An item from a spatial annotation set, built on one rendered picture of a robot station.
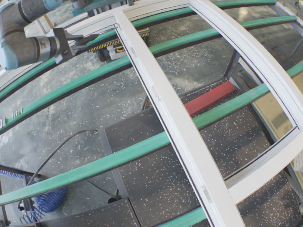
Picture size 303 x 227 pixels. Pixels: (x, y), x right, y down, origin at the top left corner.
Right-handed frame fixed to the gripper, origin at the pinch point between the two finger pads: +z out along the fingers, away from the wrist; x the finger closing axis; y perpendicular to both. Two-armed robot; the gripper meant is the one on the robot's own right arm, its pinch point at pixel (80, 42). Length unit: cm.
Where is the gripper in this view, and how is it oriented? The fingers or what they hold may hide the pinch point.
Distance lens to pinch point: 72.3
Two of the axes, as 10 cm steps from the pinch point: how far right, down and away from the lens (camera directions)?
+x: -3.6, -9.0, -2.5
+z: 4.1, -4.0, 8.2
